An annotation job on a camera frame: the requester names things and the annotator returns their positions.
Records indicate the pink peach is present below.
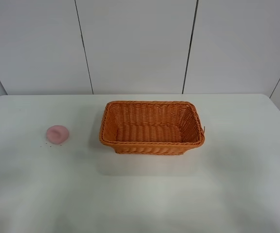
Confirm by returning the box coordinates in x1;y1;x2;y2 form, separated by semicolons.
46;125;70;145

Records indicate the orange wicker basket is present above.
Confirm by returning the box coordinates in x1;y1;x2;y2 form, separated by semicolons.
99;100;205;155

